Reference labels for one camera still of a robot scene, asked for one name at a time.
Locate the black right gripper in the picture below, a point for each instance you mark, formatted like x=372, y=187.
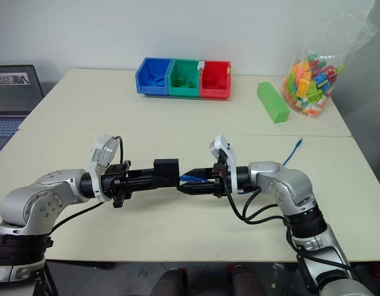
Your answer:
x=221, y=182

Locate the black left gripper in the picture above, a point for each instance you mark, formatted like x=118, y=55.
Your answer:
x=113, y=182

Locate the small black box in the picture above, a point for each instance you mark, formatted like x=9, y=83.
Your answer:
x=166, y=168

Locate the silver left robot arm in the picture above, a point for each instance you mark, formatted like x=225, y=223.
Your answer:
x=38, y=200

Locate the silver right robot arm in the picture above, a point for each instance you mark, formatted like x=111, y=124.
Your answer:
x=285, y=185

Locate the green toy brick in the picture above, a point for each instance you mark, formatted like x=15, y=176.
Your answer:
x=192, y=84
x=180, y=79

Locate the red toy brick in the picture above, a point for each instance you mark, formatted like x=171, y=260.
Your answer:
x=208, y=81

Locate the blue toy brick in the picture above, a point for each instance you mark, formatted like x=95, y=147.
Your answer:
x=160, y=78

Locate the long green block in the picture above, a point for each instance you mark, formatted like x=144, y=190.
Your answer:
x=271, y=101

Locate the red plastic bin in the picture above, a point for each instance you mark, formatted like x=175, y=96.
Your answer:
x=214, y=72

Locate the blue plastic bin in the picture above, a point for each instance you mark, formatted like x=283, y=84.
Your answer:
x=152, y=69

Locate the green plastic bin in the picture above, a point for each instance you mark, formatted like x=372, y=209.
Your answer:
x=183, y=69

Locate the white bin label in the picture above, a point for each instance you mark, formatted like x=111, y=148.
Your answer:
x=201, y=65

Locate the clear bag of toy bricks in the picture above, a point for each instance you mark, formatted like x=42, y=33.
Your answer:
x=306, y=89

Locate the grey laptop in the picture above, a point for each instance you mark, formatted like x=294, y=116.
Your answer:
x=14, y=92

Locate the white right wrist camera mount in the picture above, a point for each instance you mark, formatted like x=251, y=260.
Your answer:
x=226, y=151

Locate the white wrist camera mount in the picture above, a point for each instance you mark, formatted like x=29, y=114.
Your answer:
x=100, y=154
x=226, y=151

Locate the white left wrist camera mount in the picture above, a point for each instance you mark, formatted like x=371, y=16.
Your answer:
x=100, y=154

